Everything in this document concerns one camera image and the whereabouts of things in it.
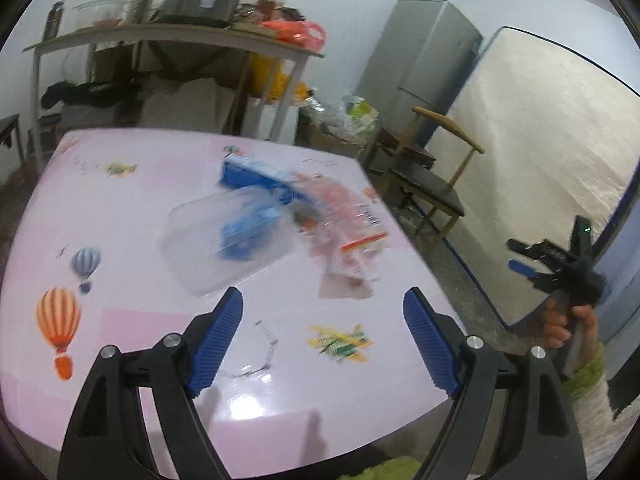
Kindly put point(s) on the yellow plastic bag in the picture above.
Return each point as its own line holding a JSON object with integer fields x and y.
{"x": 268, "y": 76}

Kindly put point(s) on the wooden chair black seat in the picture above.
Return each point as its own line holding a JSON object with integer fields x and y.
{"x": 399, "y": 161}

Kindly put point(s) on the blue carton box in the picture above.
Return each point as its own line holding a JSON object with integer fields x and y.
{"x": 241, "y": 171}

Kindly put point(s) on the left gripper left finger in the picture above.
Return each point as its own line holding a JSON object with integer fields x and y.
{"x": 106, "y": 436}

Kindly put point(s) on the red plastic bag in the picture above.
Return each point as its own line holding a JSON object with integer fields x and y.
{"x": 304, "y": 34}

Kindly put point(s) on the cardboard box with trash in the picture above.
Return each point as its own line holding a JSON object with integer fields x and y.
{"x": 344, "y": 128}

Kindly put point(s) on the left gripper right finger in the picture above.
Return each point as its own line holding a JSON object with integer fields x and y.
{"x": 538, "y": 437}

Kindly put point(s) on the crumpled blue plastic wrapper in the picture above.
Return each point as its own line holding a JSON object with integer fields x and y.
{"x": 250, "y": 232}

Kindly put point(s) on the grey refrigerator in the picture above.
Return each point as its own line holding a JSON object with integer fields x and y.
{"x": 426, "y": 51}

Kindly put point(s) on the clear glass bowl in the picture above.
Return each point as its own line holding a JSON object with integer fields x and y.
{"x": 100, "y": 13}

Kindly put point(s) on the left green sleeve forearm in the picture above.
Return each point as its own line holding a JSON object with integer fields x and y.
{"x": 399, "y": 468}

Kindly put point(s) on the clear plastic food container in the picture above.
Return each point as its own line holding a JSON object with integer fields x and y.
{"x": 190, "y": 242}

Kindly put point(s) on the green and white sleeve forearm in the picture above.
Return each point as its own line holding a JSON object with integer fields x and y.
{"x": 602, "y": 432}

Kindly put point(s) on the white mattress blue trim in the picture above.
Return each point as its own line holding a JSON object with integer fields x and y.
{"x": 560, "y": 139}

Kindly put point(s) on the metal thermos bottle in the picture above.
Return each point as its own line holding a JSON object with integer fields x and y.
{"x": 54, "y": 20}

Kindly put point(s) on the grey side table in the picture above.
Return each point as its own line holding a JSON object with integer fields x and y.
{"x": 154, "y": 36}

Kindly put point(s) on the clear zip bag red stripe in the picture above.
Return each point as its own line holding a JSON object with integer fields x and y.
{"x": 345, "y": 234}

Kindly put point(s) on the grey rice cooker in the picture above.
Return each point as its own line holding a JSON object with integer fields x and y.
{"x": 215, "y": 13}

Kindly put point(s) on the pink patterned tablecloth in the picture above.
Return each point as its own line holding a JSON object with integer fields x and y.
{"x": 318, "y": 367}

